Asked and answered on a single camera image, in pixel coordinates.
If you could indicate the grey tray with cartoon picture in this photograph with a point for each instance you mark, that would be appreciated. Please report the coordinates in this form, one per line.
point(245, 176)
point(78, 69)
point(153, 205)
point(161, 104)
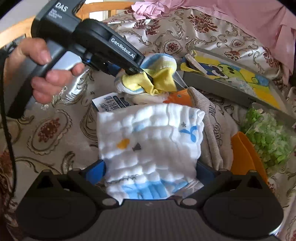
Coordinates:
point(218, 75)

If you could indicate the wooden chair frame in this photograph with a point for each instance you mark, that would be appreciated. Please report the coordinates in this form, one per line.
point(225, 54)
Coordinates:
point(23, 28)

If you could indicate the bag of green foam pieces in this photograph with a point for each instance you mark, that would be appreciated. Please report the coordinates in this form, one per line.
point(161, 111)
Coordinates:
point(273, 141)

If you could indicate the orange duck plush toy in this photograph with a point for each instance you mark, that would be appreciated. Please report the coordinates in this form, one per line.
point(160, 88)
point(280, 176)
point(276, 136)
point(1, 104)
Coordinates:
point(180, 97)

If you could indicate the white muslin cloth blue print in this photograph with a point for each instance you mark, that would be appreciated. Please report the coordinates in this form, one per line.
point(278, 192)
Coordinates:
point(151, 150)

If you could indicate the striped yellow blue towel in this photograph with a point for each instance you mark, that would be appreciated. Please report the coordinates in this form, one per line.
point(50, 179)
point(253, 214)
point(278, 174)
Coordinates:
point(156, 76)

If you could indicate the pink hanging sheet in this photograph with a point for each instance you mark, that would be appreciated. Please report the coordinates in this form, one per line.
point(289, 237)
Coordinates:
point(272, 23)

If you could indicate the person's left hand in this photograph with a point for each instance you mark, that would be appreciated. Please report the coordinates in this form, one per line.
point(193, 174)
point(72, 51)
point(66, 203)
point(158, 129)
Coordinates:
point(28, 72)

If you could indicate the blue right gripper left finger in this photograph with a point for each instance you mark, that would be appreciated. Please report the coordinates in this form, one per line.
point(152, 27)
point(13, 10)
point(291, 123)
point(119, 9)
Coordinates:
point(95, 172)

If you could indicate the orange white tissue box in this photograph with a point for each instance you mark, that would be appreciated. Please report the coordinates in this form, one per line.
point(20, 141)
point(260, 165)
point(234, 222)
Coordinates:
point(111, 102)

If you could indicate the floral satin bed cover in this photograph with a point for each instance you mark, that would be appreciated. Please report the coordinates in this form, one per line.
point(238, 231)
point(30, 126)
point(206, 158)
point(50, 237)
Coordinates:
point(64, 136)

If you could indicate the beige grey knit cloth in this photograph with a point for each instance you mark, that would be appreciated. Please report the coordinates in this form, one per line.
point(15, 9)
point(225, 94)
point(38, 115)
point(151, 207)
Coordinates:
point(219, 127)

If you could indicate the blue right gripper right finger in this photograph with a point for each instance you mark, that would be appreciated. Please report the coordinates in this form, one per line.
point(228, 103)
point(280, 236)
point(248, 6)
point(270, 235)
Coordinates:
point(204, 173)

